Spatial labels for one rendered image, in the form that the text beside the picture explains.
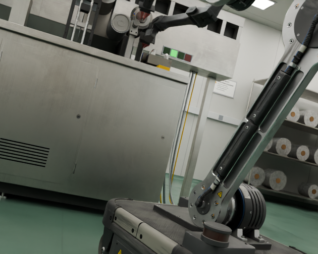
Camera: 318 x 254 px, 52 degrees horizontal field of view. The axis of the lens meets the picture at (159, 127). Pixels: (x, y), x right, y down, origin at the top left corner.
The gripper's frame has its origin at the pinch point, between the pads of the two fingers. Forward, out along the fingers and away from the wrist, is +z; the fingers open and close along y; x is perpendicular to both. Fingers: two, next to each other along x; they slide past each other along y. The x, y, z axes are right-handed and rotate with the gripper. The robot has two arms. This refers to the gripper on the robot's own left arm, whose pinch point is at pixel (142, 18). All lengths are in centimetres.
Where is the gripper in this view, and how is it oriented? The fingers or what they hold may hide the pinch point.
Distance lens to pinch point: 219.1
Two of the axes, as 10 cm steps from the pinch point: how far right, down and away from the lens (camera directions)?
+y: 9.4, 2.0, 2.8
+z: -3.4, 6.1, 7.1
